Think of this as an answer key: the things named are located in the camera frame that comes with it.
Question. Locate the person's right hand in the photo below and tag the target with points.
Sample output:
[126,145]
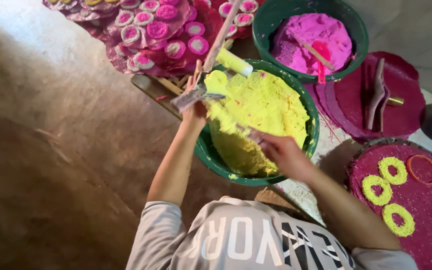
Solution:
[289,157]

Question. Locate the person's left hand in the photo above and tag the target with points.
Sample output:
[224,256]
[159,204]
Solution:
[194,117]

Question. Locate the person's right fingers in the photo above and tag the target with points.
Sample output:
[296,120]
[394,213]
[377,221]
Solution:
[273,145]

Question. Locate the person's left fingers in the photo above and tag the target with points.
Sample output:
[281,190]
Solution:
[192,80]

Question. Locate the grey scraper tool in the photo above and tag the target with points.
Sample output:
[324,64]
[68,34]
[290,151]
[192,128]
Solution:
[197,93]

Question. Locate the small pink-smeared scraper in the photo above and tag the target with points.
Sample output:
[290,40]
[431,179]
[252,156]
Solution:
[252,134]

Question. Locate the yellow dough mass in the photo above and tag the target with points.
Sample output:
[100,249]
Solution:
[261,108]

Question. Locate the yellow-coated white cylinder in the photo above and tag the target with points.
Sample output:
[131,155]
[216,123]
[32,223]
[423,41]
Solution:
[234,62]

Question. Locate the brown wooden board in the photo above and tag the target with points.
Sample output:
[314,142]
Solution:
[272,198]

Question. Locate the long wooden pole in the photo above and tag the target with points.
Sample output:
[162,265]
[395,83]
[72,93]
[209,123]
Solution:
[221,35]

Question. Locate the green basin with yellow dough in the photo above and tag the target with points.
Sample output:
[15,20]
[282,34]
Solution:
[208,153]

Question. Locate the green basin with pink dough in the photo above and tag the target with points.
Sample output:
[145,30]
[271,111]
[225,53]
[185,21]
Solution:
[264,26]

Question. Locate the pink plastic spoon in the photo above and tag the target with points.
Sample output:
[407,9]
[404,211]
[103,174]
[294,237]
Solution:
[321,62]

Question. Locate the grey printed shirt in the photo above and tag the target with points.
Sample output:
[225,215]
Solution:
[238,240]

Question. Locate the short wooden stick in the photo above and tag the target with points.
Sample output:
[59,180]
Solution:
[316,54]

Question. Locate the pink dough mass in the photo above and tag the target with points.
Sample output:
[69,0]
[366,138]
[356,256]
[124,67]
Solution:
[313,33]

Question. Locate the stack of magenta round mats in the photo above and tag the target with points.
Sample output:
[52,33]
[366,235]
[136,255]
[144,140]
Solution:
[407,105]

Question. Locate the wooden slat frame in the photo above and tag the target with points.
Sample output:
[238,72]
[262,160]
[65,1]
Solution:
[161,92]

